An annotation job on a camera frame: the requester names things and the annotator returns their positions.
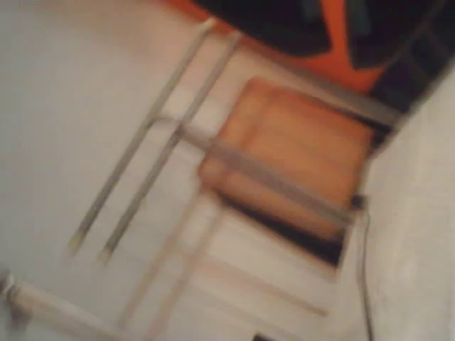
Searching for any wooden stool seat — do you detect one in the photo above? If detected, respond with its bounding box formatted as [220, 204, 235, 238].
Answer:
[197, 76, 377, 239]

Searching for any grey metal pole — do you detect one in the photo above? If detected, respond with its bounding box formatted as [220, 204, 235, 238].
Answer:
[0, 271, 120, 341]

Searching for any black slatted crate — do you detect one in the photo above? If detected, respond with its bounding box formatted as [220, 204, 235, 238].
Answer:
[369, 0, 455, 117]

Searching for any beige wrinkled cloth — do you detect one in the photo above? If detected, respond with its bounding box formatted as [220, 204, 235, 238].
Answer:
[341, 74, 455, 341]

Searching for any grey metal drying rack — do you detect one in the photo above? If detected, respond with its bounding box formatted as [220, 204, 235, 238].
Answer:
[65, 17, 358, 341]

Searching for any black cable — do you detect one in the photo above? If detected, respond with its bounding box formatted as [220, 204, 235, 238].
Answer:
[351, 195, 377, 341]

